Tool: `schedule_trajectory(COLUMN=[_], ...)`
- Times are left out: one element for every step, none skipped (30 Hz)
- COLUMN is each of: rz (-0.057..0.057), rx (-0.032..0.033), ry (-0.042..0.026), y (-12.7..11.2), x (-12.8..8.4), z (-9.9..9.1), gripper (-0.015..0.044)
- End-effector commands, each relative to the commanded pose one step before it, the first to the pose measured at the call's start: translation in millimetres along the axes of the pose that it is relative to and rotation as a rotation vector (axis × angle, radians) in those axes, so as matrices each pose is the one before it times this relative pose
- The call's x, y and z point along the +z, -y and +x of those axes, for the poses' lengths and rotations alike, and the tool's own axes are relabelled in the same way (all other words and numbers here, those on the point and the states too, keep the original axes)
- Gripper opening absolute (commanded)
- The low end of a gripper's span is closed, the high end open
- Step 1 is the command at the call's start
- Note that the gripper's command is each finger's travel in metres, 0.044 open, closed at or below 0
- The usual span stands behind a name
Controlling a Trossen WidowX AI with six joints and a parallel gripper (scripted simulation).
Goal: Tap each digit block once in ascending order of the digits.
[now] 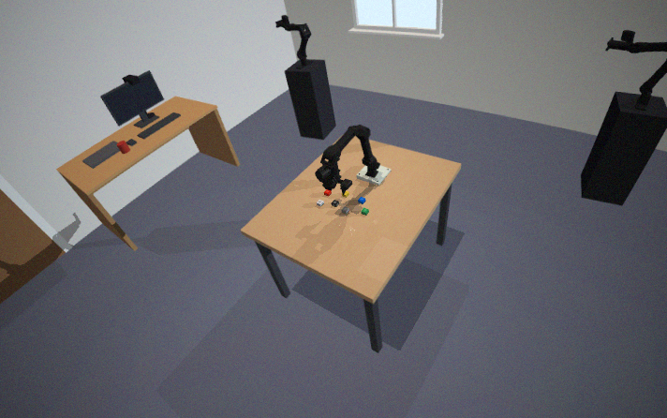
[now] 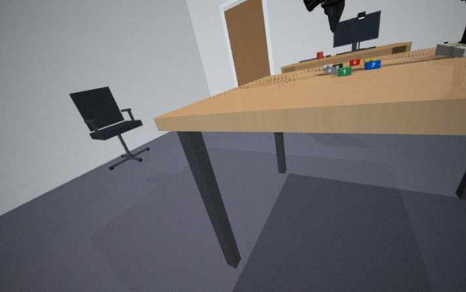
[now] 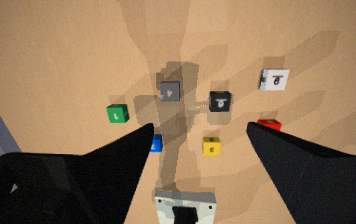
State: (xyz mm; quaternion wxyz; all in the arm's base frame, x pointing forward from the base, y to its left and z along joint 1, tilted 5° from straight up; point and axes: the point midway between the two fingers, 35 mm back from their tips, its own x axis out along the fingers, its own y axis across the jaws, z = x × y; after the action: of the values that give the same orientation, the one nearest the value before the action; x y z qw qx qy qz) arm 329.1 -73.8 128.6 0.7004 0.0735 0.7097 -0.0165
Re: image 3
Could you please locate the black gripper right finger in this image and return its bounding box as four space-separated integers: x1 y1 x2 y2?
246 122 356 224

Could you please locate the yellow block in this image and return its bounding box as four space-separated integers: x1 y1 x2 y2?
203 137 221 156

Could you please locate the green digit block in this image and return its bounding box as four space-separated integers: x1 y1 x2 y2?
106 104 129 123

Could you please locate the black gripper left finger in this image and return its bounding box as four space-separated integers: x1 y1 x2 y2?
0 123 154 224

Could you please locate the blue block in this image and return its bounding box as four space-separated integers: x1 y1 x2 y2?
150 134 163 153

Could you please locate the red block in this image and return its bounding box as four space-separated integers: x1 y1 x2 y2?
257 120 282 130

